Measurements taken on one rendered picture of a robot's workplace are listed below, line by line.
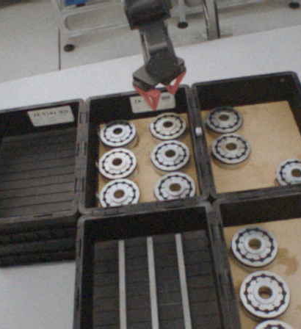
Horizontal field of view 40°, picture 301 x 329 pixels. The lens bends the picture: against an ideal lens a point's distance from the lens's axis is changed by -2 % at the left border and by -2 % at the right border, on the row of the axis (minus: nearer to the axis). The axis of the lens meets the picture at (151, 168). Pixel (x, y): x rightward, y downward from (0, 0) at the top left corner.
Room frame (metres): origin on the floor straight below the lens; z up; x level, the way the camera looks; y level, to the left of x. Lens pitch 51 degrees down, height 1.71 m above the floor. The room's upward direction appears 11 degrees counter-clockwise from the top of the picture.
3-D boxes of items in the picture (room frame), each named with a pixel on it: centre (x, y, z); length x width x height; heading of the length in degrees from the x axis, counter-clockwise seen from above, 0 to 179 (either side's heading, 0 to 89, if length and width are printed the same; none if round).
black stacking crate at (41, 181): (0.76, 0.32, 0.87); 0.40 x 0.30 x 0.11; 175
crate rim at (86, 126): (0.74, 0.02, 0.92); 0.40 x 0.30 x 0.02; 175
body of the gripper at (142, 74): (0.72, -0.05, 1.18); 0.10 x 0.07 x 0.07; 129
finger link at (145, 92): (0.71, -0.04, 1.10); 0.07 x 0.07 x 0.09; 39
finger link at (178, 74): (0.74, -0.07, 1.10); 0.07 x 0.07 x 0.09; 39
